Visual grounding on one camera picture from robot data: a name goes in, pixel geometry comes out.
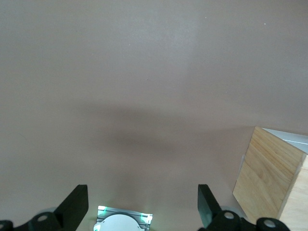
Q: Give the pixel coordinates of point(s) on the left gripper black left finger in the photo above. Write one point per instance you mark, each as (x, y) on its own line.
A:
(72, 207)

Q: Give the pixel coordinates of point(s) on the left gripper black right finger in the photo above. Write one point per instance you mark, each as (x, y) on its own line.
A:
(209, 211)

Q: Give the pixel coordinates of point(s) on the light wooden drawer cabinet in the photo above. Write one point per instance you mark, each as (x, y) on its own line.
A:
(264, 173)

